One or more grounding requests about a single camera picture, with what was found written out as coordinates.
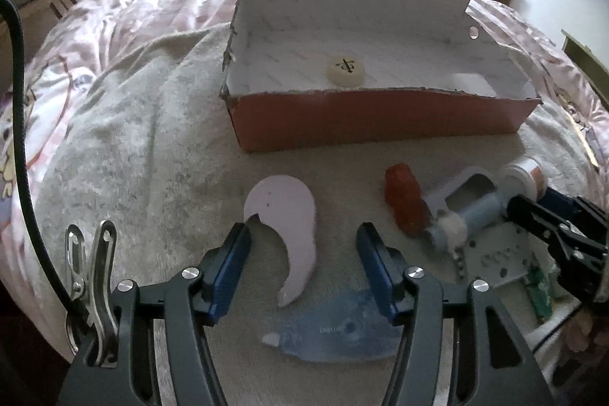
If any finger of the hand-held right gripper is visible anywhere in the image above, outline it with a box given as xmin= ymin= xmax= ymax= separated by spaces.
xmin=541 ymin=187 xmax=609 ymax=236
xmin=507 ymin=194 xmax=609 ymax=307

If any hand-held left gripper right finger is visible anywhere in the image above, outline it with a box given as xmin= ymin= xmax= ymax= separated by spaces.
xmin=357 ymin=223 xmax=555 ymax=406

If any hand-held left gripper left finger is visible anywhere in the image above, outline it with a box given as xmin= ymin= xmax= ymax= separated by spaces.
xmin=56 ymin=223 xmax=253 ymax=406

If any white-lidded orange label bottle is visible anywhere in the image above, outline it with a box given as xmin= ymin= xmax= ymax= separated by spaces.
xmin=499 ymin=156 xmax=548 ymax=202

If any grey metal plate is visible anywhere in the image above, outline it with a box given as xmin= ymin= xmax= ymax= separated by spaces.
xmin=454 ymin=220 xmax=543 ymax=289

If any blue plastic handle with fluff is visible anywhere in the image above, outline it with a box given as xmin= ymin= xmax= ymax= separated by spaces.
xmin=422 ymin=196 xmax=506 ymax=255

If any small green box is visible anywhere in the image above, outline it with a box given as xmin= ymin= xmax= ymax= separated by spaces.
xmin=526 ymin=256 xmax=555 ymax=323

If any clear blue correction tape dispenser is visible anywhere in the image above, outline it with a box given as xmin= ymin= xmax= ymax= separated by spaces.
xmin=261 ymin=289 xmax=405 ymax=363

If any pale purple curved plastic piece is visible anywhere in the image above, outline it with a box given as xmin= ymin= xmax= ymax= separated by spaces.
xmin=244 ymin=174 xmax=317 ymax=308

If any red and white cardboard box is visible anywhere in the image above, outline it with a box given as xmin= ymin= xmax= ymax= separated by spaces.
xmin=220 ymin=0 xmax=543 ymax=154

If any red plastic block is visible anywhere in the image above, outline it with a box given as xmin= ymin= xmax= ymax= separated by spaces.
xmin=384 ymin=164 xmax=431 ymax=236

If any pale plastic loop piece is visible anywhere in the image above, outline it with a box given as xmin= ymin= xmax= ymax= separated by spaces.
xmin=422 ymin=167 xmax=498 ymax=217

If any metal spring clip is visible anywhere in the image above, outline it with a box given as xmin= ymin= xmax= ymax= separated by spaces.
xmin=64 ymin=220 xmax=120 ymax=369

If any wooden bedside cabinet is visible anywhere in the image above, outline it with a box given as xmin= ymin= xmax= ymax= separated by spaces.
xmin=561 ymin=29 xmax=609 ymax=112

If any white plastic piece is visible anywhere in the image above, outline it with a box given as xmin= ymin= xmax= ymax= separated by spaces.
xmin=447 ymin=73 xmax=498 ymax=99

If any round wooden chess piece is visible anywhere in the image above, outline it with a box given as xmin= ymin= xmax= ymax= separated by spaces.
xmin=326 ymin=55 xmax=366 ymax=89

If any pink printed bed sheet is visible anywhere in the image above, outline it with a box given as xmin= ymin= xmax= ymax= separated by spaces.
xmin=0 ymin=0 xmax=609 ymax=340

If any black cable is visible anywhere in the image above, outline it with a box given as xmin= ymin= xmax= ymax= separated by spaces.
xmin=0 ymin=0 xmax=91 ymax=340

